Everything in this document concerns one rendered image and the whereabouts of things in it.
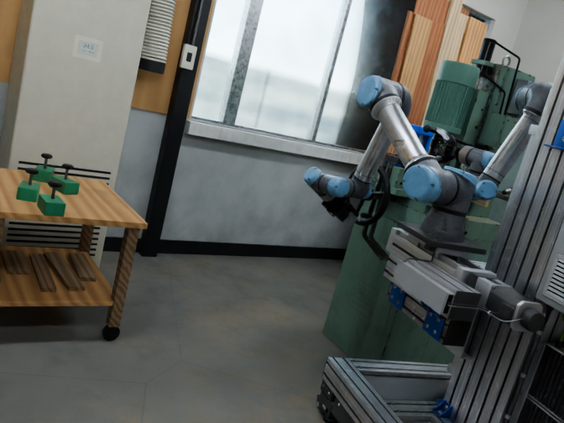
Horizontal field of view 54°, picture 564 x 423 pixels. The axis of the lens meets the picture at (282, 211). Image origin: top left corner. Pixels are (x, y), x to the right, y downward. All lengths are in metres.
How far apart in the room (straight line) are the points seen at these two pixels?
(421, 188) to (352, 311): 1.16
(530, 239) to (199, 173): 2.22
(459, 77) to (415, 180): 0.95
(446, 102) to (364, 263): 0.84
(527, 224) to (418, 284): 0.40
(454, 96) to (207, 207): 1.74
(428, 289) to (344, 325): 1.21
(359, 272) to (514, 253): 1.04
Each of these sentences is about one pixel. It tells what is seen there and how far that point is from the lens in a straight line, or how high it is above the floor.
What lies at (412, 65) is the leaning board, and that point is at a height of 1.56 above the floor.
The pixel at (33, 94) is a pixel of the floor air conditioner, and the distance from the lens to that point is 2.84.
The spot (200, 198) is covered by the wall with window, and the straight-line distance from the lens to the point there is 3.60.
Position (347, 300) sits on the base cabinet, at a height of 0.24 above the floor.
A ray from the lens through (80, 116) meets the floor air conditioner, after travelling 2.91.
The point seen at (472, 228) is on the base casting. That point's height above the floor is 0.76.
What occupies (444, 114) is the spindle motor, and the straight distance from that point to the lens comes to 2.67.
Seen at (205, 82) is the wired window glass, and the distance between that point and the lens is 3.53.
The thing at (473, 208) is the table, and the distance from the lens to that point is 2.57.
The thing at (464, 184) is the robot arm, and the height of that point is 1.01.
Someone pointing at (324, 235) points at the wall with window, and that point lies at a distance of 4.30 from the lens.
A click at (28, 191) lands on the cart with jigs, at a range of 2.28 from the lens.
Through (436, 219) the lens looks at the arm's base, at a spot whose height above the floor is 0.87.
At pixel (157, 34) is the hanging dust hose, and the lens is 3.11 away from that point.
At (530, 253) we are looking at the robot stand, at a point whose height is 0.87.
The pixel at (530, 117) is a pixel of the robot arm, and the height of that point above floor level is 1.28.
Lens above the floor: 1.15
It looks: 12 degrees down
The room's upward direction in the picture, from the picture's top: 15 degrees clockwise
